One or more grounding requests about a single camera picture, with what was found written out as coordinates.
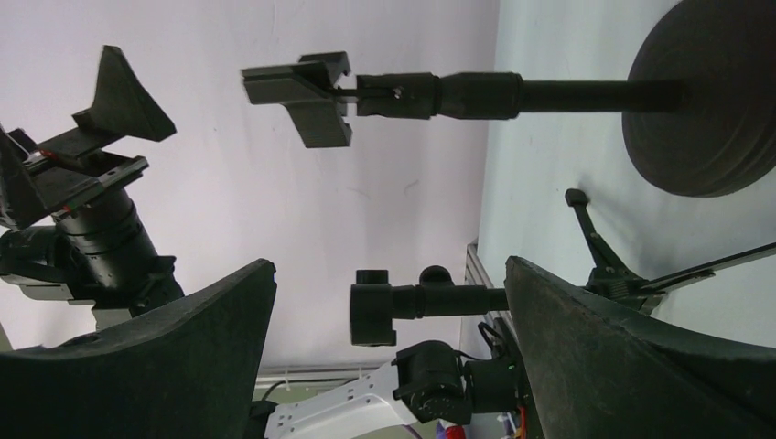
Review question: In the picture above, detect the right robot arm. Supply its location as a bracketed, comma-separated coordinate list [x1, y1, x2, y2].
[1, 257, 775, 438]

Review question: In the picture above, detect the black round-base mic stand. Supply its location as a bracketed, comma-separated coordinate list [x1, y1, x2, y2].
[242, 1, 775, 198]

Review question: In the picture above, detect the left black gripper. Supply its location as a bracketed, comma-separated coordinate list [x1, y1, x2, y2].
[1, 45, 177, 230]

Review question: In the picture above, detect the black small tripod stand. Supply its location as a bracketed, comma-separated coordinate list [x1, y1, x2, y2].
[350, 188, 775, 347]

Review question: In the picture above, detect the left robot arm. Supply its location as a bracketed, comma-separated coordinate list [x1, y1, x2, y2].
[1, 46, 183, 329]

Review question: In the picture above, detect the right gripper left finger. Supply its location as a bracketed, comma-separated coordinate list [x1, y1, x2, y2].
[1, 259, 276, 438]

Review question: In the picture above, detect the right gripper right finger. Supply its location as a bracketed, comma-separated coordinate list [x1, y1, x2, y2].
[504, 256, 775, 438]

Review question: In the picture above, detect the aluminium frame rail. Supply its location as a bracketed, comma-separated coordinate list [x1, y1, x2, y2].
[254, 241, 493, 396]

